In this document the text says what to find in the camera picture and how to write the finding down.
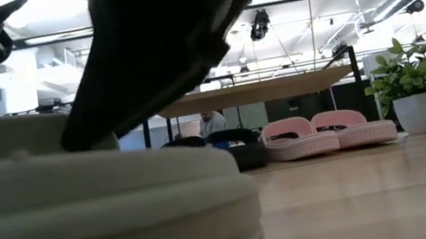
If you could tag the wooden shelf with black frame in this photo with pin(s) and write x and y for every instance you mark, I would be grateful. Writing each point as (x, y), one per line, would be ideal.
(256, 92)

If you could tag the black hanging ceiling reel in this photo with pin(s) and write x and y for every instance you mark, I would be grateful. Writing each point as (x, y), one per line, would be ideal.
(260, 25)
(415, 6)

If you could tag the black slide sandal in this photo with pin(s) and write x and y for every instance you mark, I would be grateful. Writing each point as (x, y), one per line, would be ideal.
(244, 149)
(184, 143)

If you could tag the person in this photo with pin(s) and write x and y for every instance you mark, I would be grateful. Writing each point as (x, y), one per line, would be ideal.
(211, 123)

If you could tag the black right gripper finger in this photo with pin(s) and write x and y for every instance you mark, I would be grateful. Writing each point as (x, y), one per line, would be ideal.
(151, 69)

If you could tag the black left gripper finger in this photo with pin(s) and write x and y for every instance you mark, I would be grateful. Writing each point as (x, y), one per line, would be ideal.
(7, 10)

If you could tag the grey slide sandal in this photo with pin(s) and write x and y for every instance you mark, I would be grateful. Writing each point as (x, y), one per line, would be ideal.
(81, 222)
(0, 135)

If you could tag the pink slide sandal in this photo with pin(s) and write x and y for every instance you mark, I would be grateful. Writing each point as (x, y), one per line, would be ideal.
(360, 129)
(296, 140)

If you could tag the green plant in white pot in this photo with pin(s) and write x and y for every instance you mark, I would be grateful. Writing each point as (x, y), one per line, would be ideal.
(424, 108)

